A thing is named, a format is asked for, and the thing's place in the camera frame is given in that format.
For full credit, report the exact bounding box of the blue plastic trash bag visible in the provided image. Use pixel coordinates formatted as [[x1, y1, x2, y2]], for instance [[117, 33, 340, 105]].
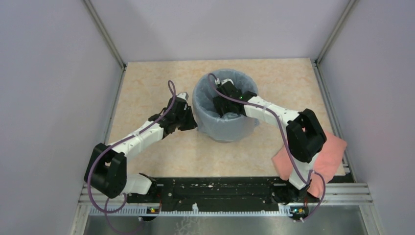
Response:
[[192, 68, 260, 142]]

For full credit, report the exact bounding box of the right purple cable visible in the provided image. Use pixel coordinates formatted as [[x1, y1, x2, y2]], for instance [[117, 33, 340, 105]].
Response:
[[207, 72, 326, 223]]

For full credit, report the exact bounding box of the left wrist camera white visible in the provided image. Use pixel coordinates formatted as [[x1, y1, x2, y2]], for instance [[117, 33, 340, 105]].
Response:
[[176, 92, 189, 104]]

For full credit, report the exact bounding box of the right aluminium frame post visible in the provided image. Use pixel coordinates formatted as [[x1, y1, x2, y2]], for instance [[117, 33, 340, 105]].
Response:
[[314, 0, 359, 67]]

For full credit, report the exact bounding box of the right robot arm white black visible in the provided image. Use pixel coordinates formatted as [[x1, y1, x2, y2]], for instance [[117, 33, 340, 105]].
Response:
[[209, 79, 327, 202]]

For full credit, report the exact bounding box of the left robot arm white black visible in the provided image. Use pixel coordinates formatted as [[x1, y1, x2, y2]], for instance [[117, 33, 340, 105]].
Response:
[[84, 92, 197, 202]]

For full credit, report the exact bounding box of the aluminium frame post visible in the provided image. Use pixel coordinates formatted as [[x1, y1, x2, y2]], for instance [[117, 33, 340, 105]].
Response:
[[314, 0, 359, 67], [81, 0, 127, 71]]

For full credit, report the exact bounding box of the left aluminium frame post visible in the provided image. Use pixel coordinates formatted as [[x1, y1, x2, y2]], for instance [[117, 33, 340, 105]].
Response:
[[81, 0, 127, 71]]

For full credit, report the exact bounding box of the purple cable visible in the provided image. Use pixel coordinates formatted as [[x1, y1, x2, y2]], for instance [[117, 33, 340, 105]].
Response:
[[87, 80, 177, 235], [207, 72, 326, 223]]

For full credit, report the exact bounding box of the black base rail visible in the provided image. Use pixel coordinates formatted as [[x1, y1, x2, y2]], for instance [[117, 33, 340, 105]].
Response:
[[127, 176, 319, 212]]

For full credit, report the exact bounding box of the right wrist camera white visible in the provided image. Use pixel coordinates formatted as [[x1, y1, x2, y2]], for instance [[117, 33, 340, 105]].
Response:
[[215, 78, 234, 87]]

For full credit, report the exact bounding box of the pink cloth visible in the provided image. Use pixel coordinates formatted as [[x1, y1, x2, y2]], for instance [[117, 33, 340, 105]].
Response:
[[272, 131, 347, 198]]

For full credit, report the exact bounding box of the grey slotted cable duct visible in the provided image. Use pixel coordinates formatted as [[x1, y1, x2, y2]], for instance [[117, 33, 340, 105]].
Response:
[[107, 204, 293, 217]]

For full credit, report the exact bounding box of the grey plastic trash bin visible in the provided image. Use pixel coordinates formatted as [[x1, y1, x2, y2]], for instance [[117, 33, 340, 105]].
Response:
[[192, 69, 260, 143]]

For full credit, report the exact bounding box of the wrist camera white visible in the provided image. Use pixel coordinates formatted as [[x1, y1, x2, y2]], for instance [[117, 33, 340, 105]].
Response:
[[215, 78, 234, 87], [176, 92, 189, 104]]

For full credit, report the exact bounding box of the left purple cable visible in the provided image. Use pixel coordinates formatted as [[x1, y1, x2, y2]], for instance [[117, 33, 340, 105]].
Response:
[[87, 80, 177, 235]]

